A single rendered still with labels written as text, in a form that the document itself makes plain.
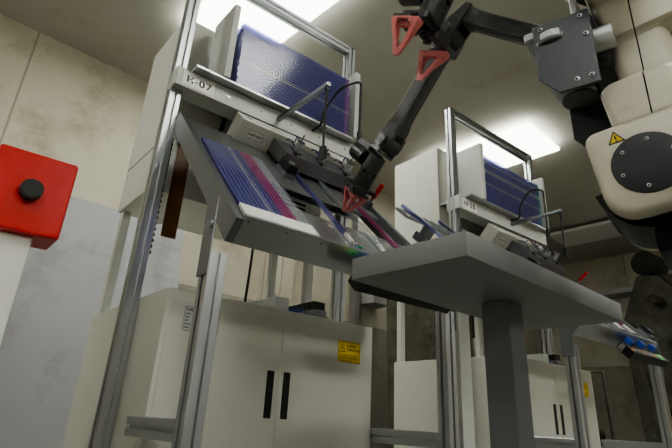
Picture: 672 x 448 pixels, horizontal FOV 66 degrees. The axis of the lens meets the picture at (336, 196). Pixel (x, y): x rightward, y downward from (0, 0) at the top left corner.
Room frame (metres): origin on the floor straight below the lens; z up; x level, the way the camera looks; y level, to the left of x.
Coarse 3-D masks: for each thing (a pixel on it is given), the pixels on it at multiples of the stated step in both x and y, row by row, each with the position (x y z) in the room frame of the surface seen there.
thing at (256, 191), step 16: (208, 144) 1.31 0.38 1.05; (224, 160) 1.28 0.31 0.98; (240, 160) 1.35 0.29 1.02; (256, 160) 1.43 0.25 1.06; (224, 176) 1.19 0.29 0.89; (240, 176) 1.24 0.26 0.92; (256, 176) 1.31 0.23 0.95; (272, 176) 1.39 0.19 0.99; (240, 192) 1.15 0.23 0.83; (256, 192) 1.21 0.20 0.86; (272, 192) 1.28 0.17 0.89; (240, 208) 1.10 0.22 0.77; (256, 208) 1.13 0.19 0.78; (272, 208) 1.18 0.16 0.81; (288, 208) 1.24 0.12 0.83; (288, 224) 1.16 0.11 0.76; (304, 224) 1.21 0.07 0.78
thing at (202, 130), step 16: (208, 128) 1.48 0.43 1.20; (224, 144) 1.43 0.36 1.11; (240, 144) 1.52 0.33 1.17; (304, 176) 1.62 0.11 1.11; (288, 192) 1.53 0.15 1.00; (304, 192) 1.47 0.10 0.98; (320, 192) 1.56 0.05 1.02; (336, 192) 1.67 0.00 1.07; (320, 208) 1.59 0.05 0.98; (336, 208) 1.67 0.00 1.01
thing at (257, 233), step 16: (256, 224) 1.06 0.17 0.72; (272, 224) 1.08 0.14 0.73; (240, 240) 1.08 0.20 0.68; (256, 240) 1.10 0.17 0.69; (272, 240) 1.11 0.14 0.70; (288, 240) 1.13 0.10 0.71; (304, 240) 1.15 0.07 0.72; (320, 240) 1.17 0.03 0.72; (288, 256) 1.17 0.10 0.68; (304, 256) 1.18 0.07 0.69; (320, 256) 1.20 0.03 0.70; (336, 256) 1.22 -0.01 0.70; (352, 256) 1.24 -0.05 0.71
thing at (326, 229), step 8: (312, 216) 1.33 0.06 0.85; (312, 224) 1.28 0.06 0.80; (320, 224) 1.31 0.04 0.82; (328, 224) 1.34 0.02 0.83; (320, 232) 1.26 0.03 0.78; (328, 232) 1.29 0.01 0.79; (336, 232) 1.33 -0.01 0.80; (352, 232) 1.40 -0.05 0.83; (360, 232) 1.44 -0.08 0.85; (336, 240) 1.28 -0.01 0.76; (344, 240) 1.31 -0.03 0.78; (360, 240) 1.38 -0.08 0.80; (368, 240) 1.41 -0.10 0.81; (384, 240) 1.50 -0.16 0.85; (368, 248) 1.36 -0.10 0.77; (376, 248) 1.40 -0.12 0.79; (392, 248) 1.48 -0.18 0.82
